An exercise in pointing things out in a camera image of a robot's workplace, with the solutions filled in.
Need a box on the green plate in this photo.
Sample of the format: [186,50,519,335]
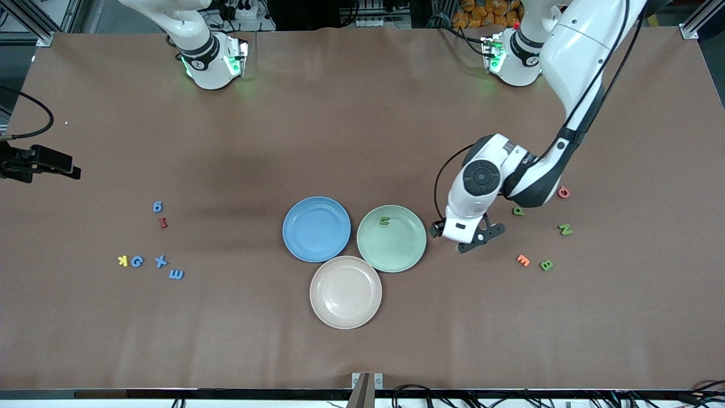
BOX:
[356,205,427,273]

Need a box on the pink plate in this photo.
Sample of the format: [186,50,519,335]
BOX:
[309,256,383,330]

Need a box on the brown paper table cover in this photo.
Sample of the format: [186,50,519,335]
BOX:
[0,25,725,393]

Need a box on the blue plate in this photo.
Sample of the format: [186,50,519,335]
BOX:
[282,196,352,263]

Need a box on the orange packets pile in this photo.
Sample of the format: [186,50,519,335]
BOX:
[453,0,524,29]

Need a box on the white power strip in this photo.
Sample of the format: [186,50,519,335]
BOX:
[229,0,261,20]

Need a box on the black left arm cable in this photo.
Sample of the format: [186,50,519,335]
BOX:
[433,0,647,224]

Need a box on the aluminium frame profile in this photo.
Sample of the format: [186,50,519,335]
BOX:
[680,0,725,40]
[0,0,54,47]

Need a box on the black looped cable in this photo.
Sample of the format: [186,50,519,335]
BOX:
[391,384,440,408]

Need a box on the grey metal bracket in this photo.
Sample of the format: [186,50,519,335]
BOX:
[351,372,384,390]

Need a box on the grey-brown upright post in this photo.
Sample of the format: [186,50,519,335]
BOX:
[347,372,372,408]

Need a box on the black left base cable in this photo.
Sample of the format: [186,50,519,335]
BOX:
[439,25,488,57]

